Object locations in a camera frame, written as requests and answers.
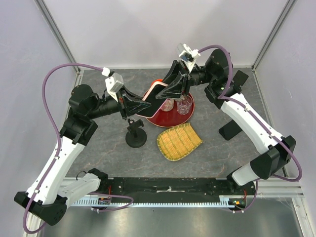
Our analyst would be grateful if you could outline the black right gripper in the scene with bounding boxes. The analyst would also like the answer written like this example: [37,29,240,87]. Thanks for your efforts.
[154,59,215,100]

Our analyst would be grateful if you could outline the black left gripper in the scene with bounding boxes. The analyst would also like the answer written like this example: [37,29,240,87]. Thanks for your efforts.
[87,85,151,120]

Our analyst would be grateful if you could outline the pink-cased smartphone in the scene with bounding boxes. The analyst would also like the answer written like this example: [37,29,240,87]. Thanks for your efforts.
[136,81,167,118]

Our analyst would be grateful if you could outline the black phone stand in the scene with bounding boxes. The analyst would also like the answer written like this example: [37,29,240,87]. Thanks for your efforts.
[125,118,147,148]

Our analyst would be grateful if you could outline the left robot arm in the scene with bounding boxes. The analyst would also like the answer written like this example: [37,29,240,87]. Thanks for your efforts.
[14,84,151,226]

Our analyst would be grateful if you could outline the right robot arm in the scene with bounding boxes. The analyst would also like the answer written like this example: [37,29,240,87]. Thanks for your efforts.
[156,44,298,195]

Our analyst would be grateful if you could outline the orange bowl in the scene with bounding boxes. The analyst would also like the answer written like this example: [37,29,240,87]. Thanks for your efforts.
[151,79,163,85]

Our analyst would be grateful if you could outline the pink floral mug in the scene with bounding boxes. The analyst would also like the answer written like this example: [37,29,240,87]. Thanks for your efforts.
[161,99,174,112]

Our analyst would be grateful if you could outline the clear glass tumbler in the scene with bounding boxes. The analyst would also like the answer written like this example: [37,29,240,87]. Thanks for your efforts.
[176,96,193,115]

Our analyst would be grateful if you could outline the round red tray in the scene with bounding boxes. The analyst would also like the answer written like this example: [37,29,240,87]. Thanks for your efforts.
[146,93,195,127]

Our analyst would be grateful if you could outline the woven bamboo mat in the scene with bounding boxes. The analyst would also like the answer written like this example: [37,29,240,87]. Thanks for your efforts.
[157,122,203,161]

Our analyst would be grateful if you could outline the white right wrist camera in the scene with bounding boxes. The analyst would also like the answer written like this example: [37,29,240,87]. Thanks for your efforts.
[177,43,200,73]

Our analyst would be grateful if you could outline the grey slotted cable duct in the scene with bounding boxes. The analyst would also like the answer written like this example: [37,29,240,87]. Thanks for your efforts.
[72,196,246,209]

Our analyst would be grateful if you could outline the aluminium frame rail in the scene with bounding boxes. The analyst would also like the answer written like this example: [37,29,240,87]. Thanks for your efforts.
[257,178,304,198]

